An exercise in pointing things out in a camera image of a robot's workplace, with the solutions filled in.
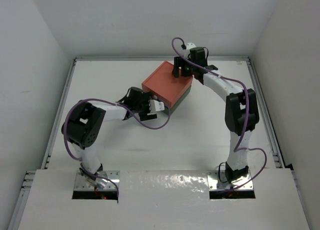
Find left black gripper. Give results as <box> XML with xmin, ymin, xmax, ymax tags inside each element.
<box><xmin>134</xmin><ymin>93</ymin><xmax>157</xmax><ymax>120</ymax></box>

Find orange drawer box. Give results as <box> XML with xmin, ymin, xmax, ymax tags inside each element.
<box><xmin>141</xmin><ymin>61</ymin><xmax>193</xmax><ymax>110</ymax></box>

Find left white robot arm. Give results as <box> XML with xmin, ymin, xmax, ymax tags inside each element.
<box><xmin>61</xmin><ymin>87</ymin><xmax>165</xmax><ymax>181</ymax></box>

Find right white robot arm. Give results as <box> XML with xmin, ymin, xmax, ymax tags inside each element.
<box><xmin>172</xmin><ymin>43</ymin><xmax>260</xmax><ymax>183</ymax></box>

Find white front cover board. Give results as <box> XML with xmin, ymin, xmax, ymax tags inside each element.
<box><xmin>19</xmin><ymin>169</ymin><xmax>309</xmax><ymax>230</ymax></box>

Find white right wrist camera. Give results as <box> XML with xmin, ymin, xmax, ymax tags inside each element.
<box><xmin>181</xmin><ymin>42</ymin><xmax>196</xmax><ymax>51</ymax></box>

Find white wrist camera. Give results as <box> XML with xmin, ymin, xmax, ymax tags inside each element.
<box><xmin>181</xmin><ymin>42</ymin><xmax>196</xmax><ymax>51</ymax></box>
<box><xmin>148</xmin><ymin>99</ymin><xmax>165</xmax><ymax>114</ymax></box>

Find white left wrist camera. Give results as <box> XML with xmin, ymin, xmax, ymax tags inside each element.
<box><xmin>148</xmin><ymin>99</ymin><xmax>165</xmax><ymax>114</ymax></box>

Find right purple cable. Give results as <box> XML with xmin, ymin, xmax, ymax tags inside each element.
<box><xmin>171</xmin><ymin>37</ymin><xmax>268</xmax><ymax>191</ymax></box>

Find purple cable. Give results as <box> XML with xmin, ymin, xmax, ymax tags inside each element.
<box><xmin>171</xmin><ymin>37</ymin><xmax>268</xmax><ymax>191</ymax></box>
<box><xmin>63</xmin><ymin>98</ymin><xmax>172</xmax><ymax>198</ymax></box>

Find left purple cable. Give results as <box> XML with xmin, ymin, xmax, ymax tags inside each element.
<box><xmin>63</xmin><ymin>98</ymin><xmax>172</xmax><ymax>198</ymax></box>

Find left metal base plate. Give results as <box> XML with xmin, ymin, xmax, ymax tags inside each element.
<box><xmin>73</xmin><ymin>170</ymin><xmax>120</xmax><ymax>192</ymax></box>

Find metal base plate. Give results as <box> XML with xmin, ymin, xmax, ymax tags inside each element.
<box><xmin>73</xmin><ymin>170</ymin><xmax>120</xmax><ymax>192</ymax></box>
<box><xmin>207</xmin><ymin>170</ymin><xmax>255</xmax><ymax>191</ymax></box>

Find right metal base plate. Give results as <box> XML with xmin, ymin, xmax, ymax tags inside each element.
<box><xmin>207</xmin><ymin>170</ymin><xmax>255</xmax><ymax>191</ymax></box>

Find aluminium table frame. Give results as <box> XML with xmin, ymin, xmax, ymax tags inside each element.
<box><xmin>7</xmin><ymin>55</ymin><xmax>311</xmax><ymax>230</ymax></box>

